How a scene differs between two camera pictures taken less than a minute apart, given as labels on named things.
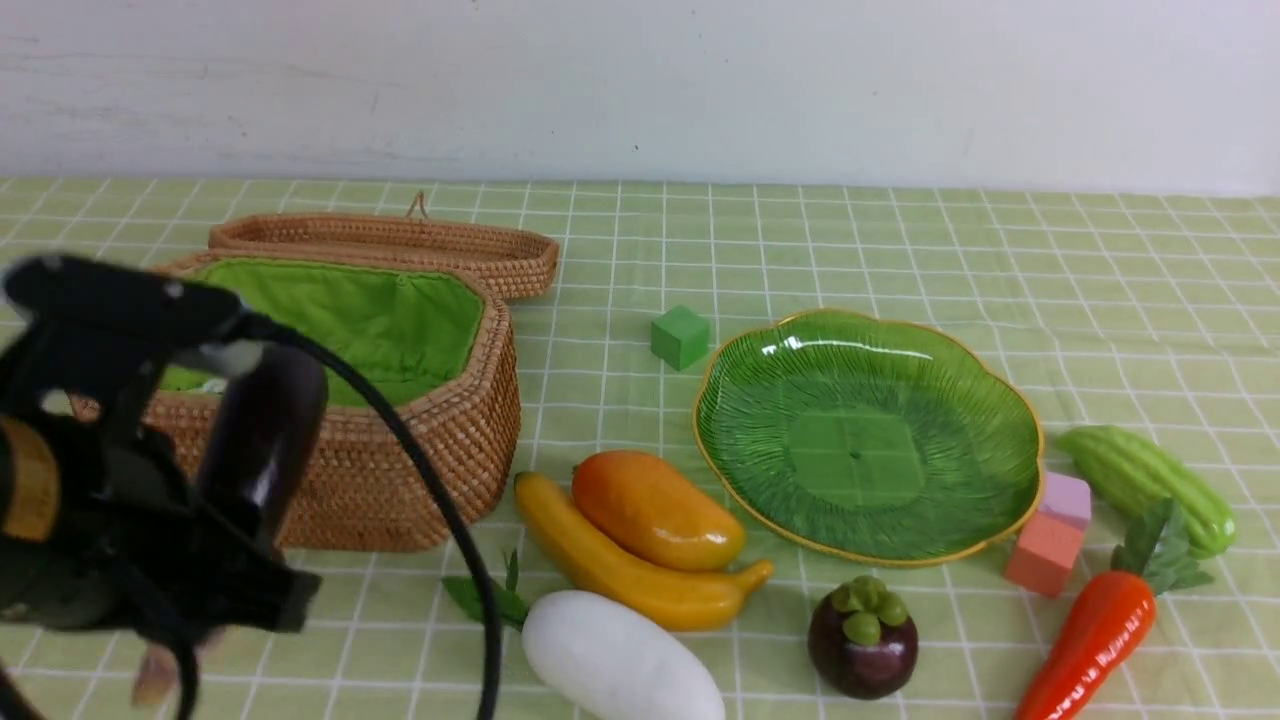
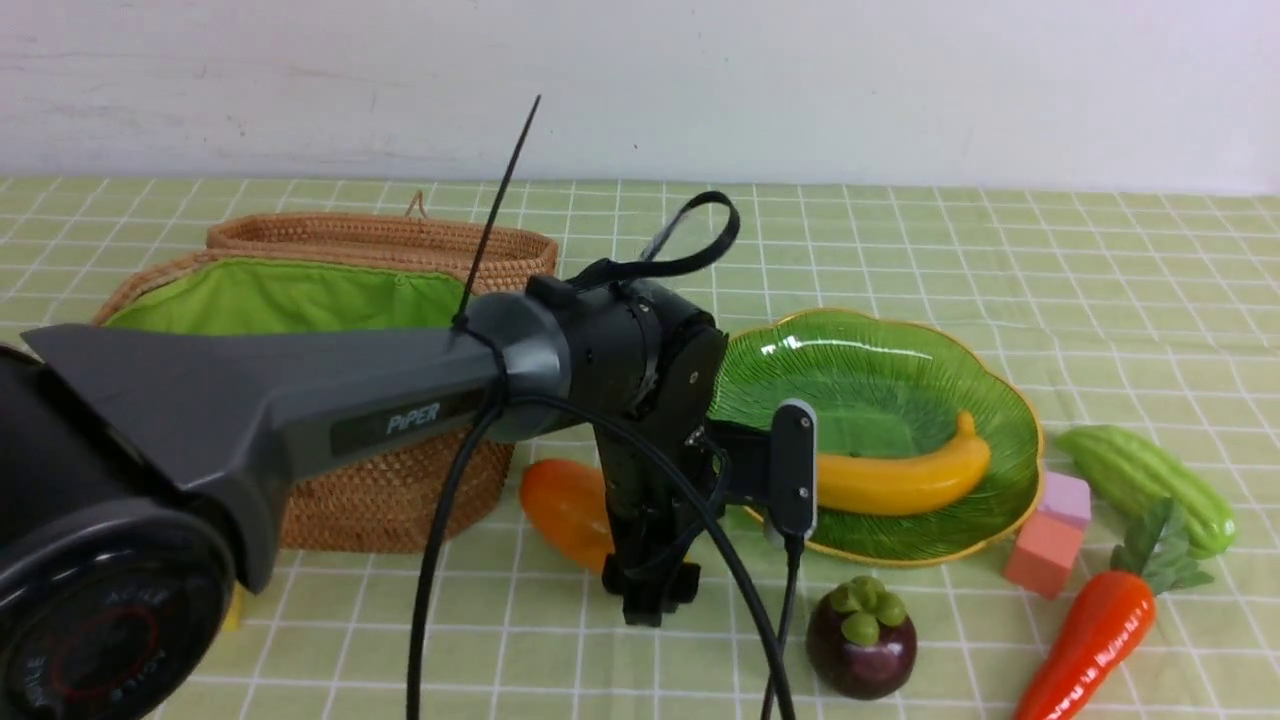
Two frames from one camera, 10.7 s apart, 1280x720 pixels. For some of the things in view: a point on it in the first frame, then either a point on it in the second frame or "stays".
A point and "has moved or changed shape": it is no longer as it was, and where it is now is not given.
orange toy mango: x=640 y=504 has moved or changed shape
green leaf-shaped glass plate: x=866 y=438 stays
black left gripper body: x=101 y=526 → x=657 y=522
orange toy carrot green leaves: x=1113 y=620 stays
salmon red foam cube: x=1044 y=554 stays
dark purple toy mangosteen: x=860 y=640 stays
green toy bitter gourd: x=1135 y=473 stays
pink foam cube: x=1067 y=498 stays
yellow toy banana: x=669 y=599 → x=881 y=487
